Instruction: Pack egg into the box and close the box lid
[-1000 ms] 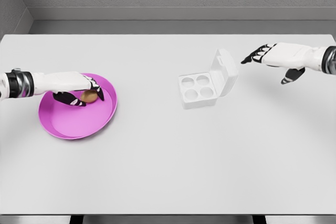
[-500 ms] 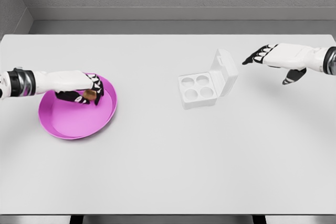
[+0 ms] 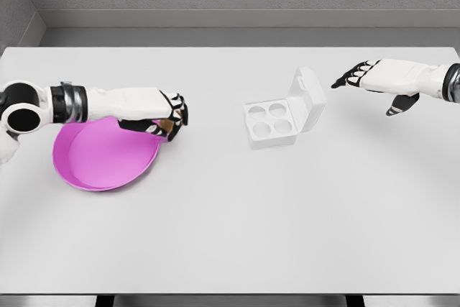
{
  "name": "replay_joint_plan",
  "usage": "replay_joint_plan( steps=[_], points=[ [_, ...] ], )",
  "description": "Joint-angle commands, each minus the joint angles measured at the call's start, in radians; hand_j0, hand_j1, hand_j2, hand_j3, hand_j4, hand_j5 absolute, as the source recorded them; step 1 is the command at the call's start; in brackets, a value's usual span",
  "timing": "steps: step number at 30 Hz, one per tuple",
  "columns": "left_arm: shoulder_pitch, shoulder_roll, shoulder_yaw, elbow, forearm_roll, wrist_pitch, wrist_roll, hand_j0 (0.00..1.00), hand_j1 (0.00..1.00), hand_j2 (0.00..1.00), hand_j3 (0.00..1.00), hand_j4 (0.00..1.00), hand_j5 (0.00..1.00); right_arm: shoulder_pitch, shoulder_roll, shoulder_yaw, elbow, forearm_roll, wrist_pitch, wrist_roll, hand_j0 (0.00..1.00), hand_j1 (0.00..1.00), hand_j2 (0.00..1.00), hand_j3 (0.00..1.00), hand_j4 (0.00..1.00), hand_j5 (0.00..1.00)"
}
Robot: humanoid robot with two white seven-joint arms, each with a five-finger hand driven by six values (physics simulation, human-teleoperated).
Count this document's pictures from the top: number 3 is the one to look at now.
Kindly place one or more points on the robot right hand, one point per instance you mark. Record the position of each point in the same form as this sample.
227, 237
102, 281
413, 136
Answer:
386, 76

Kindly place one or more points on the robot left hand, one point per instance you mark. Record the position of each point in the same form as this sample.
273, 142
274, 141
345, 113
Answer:
151, 103

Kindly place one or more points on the brown egg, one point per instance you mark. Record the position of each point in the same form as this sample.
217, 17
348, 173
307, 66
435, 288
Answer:
167, 125

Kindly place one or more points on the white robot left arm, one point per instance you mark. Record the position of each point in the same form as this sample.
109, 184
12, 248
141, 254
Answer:
43, 109

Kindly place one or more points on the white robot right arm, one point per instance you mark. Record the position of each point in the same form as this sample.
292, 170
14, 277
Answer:
440, 80

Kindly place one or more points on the white egg box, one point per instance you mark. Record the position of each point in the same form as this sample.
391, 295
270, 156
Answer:
284, 113

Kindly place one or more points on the pink round plate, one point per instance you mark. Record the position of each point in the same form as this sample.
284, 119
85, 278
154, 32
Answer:
104, 156

